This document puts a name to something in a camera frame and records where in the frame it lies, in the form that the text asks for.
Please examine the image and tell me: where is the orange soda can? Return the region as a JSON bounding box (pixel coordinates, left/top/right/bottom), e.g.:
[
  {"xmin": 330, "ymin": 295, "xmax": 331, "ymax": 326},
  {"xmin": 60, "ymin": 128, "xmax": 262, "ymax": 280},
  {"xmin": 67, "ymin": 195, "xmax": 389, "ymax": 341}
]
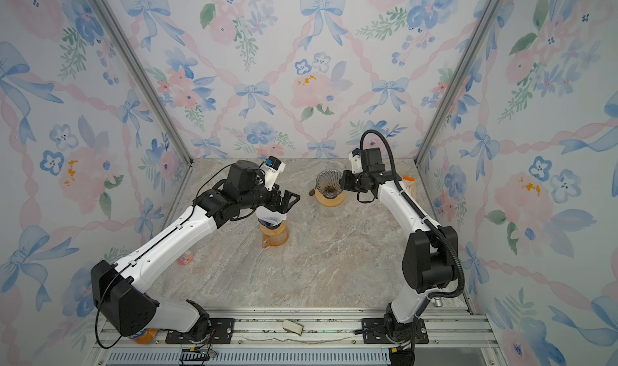
[{"xmin": 129, "ymin": 328, "xmax": 159, "ymax": 345}]

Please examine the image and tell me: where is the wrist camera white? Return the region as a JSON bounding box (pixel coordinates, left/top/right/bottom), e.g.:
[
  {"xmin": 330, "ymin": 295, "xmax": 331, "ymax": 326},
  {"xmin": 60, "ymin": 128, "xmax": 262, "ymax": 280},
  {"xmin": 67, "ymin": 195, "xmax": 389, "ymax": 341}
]
[
  {"xmin": 262, "ymin": 156, "xmax": 286, "ymax": 191},
  {"xmin": 349, "ymin": 148, "xmax": 363, "ymax": 174}
]

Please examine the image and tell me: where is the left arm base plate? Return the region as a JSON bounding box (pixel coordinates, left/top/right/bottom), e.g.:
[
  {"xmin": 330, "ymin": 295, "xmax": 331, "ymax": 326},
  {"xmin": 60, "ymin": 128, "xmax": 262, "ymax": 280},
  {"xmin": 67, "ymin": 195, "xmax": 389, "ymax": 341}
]
[{"xmin": 165, "ymin": 318, "xmax": 236, "ymax": 345}]

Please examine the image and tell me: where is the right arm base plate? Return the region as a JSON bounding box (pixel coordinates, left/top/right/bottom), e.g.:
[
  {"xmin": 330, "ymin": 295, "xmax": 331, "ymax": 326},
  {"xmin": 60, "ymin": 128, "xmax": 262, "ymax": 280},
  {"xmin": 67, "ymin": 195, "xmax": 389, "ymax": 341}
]
[{"xmin": 354, "ymin": 318, "xmax": 429, "ymax": 345}]

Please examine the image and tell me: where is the orange coffee filter pack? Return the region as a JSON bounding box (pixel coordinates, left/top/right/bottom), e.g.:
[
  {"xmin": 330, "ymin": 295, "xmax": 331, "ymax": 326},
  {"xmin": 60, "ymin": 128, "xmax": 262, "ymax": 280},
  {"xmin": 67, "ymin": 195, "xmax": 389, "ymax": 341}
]
[{"xmin": 402, "ymin": 175, "xmax": 417, "ymax": 198}]

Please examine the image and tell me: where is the grey ribbed glass dripper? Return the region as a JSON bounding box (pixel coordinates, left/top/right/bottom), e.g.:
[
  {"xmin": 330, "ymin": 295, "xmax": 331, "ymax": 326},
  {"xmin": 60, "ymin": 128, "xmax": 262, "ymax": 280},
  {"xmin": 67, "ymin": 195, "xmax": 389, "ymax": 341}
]
[{"xmin": 315, "ymin": 169, "xmax": 343, "ymax": 200}]

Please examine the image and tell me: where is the white paper coffee filter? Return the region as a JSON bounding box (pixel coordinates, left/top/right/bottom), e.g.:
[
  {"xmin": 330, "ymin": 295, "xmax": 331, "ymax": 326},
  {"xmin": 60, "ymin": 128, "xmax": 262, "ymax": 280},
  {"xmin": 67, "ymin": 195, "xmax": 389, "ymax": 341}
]
[{"xmin": 255, "ymin": 207, "xmax": 287, "ymax": 230}]

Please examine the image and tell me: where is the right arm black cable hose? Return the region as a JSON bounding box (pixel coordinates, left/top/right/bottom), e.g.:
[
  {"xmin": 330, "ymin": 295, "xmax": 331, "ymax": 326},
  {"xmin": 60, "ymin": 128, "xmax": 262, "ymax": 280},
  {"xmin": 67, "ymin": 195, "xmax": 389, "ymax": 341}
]
[{"xmin": 359, "ymin": 128, "xmax": 465, "ymax": 299}]

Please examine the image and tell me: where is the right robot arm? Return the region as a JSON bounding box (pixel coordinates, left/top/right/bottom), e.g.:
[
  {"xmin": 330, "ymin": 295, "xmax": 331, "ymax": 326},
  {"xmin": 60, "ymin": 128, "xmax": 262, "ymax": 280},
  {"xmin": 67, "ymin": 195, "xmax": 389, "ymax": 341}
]
[{"xmin": 340, "ymin": 148, "xmax": 465, "ymax": 343}]

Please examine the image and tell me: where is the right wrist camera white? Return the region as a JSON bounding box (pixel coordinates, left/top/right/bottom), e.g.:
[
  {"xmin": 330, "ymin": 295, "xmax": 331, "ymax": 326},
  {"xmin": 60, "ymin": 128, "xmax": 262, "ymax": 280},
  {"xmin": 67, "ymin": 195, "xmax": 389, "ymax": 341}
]
[{"xmin": 349, "ymin": 148, "xmax": 363, "ymax": 174}]

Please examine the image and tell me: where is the wooden ring lid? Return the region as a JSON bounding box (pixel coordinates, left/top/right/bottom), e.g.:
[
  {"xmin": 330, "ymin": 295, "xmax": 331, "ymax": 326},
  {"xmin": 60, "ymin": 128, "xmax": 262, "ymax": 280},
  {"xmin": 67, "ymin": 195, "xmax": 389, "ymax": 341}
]
[{"xmin": 315, "ymin": 191, "xmax": 346, "ymax": 208}]

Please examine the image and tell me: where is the white small block on rail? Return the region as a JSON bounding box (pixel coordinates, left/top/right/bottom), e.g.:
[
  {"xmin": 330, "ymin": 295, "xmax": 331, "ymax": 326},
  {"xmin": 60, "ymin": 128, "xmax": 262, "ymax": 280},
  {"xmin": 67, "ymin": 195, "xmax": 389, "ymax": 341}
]
[{"xmin": 282, "ymin": 319, "xmax": 304, "ymax": 335}]

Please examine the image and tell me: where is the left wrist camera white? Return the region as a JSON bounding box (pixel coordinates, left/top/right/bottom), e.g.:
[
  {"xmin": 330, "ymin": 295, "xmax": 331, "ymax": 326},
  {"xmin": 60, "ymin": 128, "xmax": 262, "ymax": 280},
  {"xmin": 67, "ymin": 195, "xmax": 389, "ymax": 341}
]
[{"xmin": 262, "ymin": 156, "xmax": 286, "ymax": 191}]

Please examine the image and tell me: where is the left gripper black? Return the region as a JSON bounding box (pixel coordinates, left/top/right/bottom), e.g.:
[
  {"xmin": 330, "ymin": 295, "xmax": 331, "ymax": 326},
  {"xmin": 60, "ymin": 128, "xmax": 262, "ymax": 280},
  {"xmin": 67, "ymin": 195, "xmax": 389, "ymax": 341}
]
[{"xmin": 240, "ymin": 181, "xmax": 301, "ymax": 214}]

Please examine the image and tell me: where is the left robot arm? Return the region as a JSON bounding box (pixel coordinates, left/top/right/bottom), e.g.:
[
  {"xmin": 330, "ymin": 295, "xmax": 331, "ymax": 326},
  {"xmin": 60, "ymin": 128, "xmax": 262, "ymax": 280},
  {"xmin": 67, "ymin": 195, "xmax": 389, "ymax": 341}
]
[{"xmin": 91, "ymin": 156, "xmax": 300, "ymax": 343}]

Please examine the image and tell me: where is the orange glass carafe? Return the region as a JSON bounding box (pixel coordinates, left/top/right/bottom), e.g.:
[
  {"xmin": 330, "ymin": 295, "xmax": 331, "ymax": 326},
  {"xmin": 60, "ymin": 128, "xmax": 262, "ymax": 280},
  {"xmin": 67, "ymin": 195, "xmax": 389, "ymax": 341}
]
[{"xmin": 260, "ymin": 221, "xmax": 289, "ymax": 249}]

